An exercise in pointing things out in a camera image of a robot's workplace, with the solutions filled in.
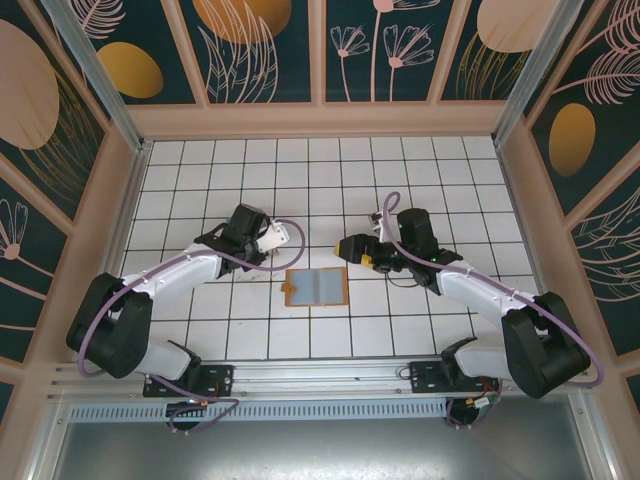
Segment orange leather card holder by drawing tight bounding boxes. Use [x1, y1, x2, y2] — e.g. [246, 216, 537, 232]
[282, 267, 349, 309]

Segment grey metal sheet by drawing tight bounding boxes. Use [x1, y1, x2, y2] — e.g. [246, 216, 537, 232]
[49, 419, 604, 480]

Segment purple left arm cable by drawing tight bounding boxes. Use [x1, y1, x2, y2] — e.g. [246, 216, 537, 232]
[77, 219, 307, 436]

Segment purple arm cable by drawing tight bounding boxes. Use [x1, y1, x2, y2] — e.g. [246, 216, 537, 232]
[77, 219, 307, 436]
[382, 192, 606, 431]

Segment thin black cable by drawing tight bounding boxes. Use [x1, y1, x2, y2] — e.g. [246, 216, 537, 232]
[386, 268, 417, 290]

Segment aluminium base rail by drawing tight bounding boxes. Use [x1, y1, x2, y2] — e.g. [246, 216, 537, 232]
[47, 359, 591, 401]

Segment perforated grey cable duct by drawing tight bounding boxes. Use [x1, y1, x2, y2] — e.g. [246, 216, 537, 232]
[67, 401, 450, 422]

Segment aluminium frame post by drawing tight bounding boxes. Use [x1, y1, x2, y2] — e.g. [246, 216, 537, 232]
[491, 0, 577, 147]
[52, 0, 152, 156]

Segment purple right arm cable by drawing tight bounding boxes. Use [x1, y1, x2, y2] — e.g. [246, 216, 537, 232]
[382, 192, 606, 431]

